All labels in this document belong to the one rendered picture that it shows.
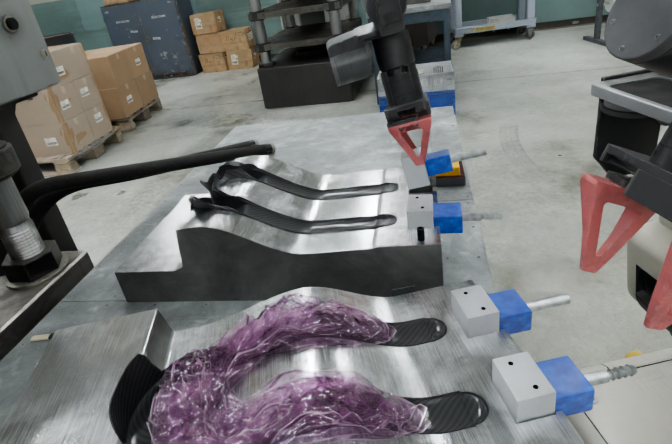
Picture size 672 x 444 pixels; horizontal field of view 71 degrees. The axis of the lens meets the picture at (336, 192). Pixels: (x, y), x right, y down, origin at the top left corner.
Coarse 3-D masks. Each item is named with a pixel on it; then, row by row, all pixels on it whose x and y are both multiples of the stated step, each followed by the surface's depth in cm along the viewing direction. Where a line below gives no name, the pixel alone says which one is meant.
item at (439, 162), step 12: (408, 156) 74; (432, 156) 75; (444, 156) 74; (456, 156) 75; (468, 156) 74; (408, 168) 75; (420, 168) 74; (432, 168) 74; (444, 168) 74; (408, 180) 75; (420, 180) 75
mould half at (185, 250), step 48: (240, 192) 76; (432, 192) 75; (144, 240) 81; (192, 240) 68; (240, 240) 67; (288, 240) 69; (336, 240) 67; (384, 240) 65; (432, 240) 63; (144, 288) 74; (192, 288) 72; (240, 288) 71; (288, 288) 69; (336, 288) 68; (384, 288) 67
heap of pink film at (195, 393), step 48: (240, 336) 50; (288, 336) 48; (336, 336) 49; (384, 336) 52; (192, 384) 46; (288, 384) 41; (336, 384) 41; (192, 432) 41; (240, 432) 40; (288, 432) 38; (336, 432) 38; (384, 432) 40
